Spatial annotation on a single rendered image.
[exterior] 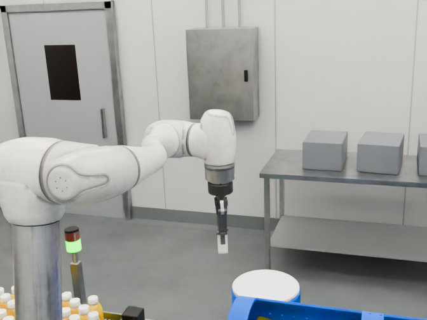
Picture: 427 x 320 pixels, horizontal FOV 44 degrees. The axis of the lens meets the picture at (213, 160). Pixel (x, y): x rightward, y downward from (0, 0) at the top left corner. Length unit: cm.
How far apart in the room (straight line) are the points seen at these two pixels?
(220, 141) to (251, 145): 351
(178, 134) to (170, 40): 357
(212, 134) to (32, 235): 59
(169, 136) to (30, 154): 53
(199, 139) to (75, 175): 59
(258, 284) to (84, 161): 138
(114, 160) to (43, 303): 36
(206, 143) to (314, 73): 332
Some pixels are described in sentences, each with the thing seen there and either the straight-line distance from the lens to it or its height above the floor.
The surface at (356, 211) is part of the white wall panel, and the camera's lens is 506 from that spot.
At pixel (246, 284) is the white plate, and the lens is 228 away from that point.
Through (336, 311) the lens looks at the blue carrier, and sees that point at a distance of 185.
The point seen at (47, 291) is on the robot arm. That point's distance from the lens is 123.
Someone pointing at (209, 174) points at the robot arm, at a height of 169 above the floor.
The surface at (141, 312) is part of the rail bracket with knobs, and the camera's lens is 223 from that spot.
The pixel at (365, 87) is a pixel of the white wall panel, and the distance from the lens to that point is 475.
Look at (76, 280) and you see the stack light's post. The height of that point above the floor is 102.
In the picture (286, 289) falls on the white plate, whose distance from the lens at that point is 225.
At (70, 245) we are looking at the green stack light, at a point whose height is 120.
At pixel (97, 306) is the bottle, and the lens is 220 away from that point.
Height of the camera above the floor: 217
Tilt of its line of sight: 17 degrees down
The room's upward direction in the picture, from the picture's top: 2 degrees counter-clockwise
